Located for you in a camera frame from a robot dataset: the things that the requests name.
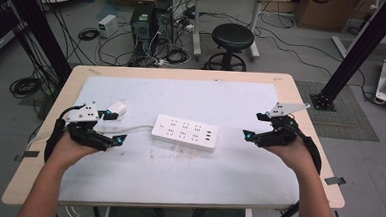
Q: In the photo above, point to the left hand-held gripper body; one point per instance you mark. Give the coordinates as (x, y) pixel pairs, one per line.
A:
(82, 113)

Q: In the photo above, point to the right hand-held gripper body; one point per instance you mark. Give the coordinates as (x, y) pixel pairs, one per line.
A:
(281, 128)

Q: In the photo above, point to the white plug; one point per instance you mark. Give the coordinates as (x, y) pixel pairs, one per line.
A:
(118, 108)

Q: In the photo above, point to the person's right hand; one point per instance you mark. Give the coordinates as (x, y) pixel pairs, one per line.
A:
(288, 155)

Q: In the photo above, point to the person's left hand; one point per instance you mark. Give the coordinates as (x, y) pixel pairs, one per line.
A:
(68, 150)

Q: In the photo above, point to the grey floor mat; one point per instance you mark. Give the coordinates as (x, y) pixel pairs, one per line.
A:
(344, 119)

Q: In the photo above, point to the pale blue table mat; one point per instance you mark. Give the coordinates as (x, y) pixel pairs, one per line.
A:
(198, 98)

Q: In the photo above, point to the white power strip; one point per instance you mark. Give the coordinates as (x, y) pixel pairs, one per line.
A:
(184, 133)

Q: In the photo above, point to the grey tape strip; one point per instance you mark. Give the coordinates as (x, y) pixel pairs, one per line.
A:
(30, 154)
(335, 180)

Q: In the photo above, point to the person's legs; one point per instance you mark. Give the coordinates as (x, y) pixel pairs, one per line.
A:
(135, 216)

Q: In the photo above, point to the light wooden table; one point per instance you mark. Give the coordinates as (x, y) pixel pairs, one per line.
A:
(183, 73)

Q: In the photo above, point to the black round stool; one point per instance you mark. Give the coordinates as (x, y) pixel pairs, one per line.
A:
(233, 36)

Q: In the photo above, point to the white box device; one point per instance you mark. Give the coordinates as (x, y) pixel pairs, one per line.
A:
(107, 25)

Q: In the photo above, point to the black computer tower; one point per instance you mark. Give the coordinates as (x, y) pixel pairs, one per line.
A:
(141, 27)
(164, 20)

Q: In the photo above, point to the black metal stand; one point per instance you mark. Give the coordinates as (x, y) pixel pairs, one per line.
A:
(35, 21)
(360, 52)

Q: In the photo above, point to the large cardboard box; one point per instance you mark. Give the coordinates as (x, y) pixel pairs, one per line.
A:
(326, 10)

